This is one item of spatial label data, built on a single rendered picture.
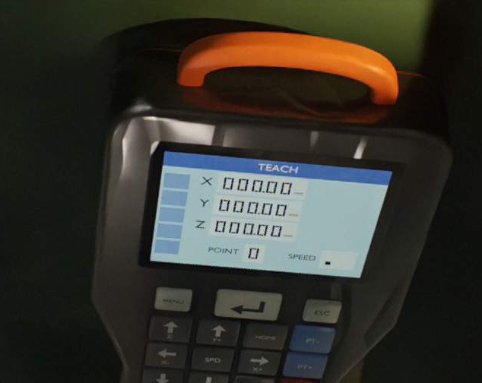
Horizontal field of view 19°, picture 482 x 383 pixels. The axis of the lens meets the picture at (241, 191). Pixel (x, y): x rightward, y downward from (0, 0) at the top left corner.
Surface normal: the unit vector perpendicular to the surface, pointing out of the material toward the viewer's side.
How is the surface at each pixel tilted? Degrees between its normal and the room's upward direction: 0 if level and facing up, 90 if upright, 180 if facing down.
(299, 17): 0
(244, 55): 0
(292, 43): 90
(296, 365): 0
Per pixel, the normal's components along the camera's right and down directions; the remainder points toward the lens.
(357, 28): 0.00, 0.74
